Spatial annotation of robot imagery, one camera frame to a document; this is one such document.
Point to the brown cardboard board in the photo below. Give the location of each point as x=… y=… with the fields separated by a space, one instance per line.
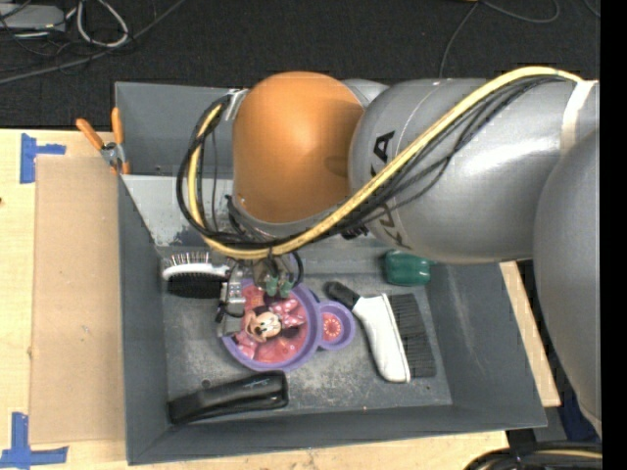
x=73 y=301

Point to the white and black hairbrush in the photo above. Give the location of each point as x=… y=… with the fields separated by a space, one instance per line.
x=193 y=282

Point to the white hand brush black bristles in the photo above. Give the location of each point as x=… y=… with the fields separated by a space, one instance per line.
x=384 y=341

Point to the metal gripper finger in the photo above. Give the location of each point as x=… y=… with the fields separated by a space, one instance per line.
x=229 y=322
x=235 y=293

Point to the black stapler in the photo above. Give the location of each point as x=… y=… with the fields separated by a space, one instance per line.
x=230 y=397

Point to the purple cartoon mouse plate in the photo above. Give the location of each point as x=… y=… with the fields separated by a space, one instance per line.
x=289 y=345

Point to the black cylinder on white bracket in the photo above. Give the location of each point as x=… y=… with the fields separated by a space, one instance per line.
x=354 y=233

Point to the grey metal bin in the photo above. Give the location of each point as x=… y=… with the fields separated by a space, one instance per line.
x=343 y=399

